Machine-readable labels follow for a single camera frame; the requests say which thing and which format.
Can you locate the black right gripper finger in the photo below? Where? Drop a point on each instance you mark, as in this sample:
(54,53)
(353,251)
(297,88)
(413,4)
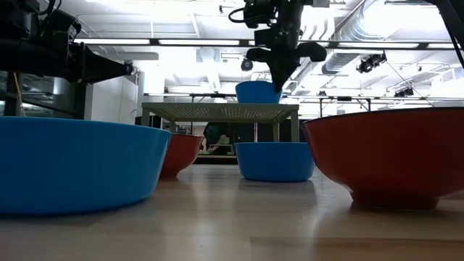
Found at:
(291,69)
(276,72)

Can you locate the black round ceiling speaker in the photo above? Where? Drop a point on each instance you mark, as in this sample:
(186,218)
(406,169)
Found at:
(129,69)
(247,64)

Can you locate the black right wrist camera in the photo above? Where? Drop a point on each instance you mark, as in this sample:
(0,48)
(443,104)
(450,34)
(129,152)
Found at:
(259,14)

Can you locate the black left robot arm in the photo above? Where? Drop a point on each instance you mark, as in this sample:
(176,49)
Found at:
(21,58)

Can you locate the long ceiling light rail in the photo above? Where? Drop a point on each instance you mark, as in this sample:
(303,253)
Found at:
(199,42)

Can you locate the black aluminium table frame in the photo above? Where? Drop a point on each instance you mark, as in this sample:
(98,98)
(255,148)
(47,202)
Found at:
(217,159)

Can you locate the person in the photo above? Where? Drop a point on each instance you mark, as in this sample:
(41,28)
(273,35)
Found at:
(217,141)

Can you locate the green perforated metal shelf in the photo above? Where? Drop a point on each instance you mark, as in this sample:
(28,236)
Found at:
(221,112)

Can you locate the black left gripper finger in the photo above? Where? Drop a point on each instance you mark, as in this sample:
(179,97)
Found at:
(95,63)
(117,69)

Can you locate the silver ribbed ventilation duct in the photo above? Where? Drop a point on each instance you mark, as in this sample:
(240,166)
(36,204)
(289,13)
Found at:
(340,61)

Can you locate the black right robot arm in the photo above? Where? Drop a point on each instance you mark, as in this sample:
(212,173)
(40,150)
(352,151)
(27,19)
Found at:
(447,14)

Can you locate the red bowl with floral inside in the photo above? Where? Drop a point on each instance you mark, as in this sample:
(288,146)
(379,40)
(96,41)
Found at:
(181,154)
(391,156)

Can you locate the black track spotlight cluster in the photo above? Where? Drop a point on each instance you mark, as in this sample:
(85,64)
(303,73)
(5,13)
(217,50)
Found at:
(371,62)
(404,92)

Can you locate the black background rig frame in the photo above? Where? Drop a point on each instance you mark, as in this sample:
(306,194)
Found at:
(344,98)

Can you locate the blue plastic mini bowl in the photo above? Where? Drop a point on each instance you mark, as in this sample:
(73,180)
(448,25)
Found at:
(274,163)
(255,94)
(72,166)

